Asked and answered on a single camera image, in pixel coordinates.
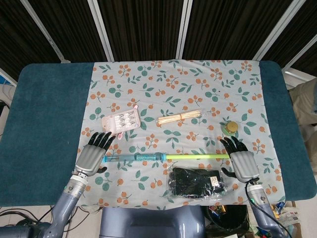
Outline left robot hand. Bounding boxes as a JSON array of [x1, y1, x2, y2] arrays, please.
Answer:
[[74, 131, 116, 177]]

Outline black cable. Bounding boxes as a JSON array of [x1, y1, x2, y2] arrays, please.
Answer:
[[244, 180, 293, 238]]

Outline blue-grey robot torso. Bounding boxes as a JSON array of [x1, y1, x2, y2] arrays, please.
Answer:
[[99, 205, 207, 238]]

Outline floral patterned tablecloth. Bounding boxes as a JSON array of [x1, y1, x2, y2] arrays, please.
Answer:
[[74, 59, 286, 210]]

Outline packaged black knit gloves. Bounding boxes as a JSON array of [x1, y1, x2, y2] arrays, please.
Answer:
[[163, 166, 227, 199]]

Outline black folding screen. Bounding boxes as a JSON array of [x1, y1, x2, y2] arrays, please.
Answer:
[[0, 0, 317, 75]]

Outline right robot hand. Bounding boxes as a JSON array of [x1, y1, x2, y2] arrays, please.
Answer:
[[219, 136, 261, 184]]

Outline small gold and green jar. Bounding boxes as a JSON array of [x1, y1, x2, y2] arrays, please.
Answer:
[[221, 121, 239, 135]]

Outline black waste bin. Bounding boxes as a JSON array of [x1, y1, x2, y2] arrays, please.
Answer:
[[206, 204, 249, 238]]

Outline bundle of wooden sticks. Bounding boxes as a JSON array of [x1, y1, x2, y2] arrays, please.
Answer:
[[155, 109, 206, 127]]

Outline teal table cover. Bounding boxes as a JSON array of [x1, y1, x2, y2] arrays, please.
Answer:
[[0, 60, 310, 207]]

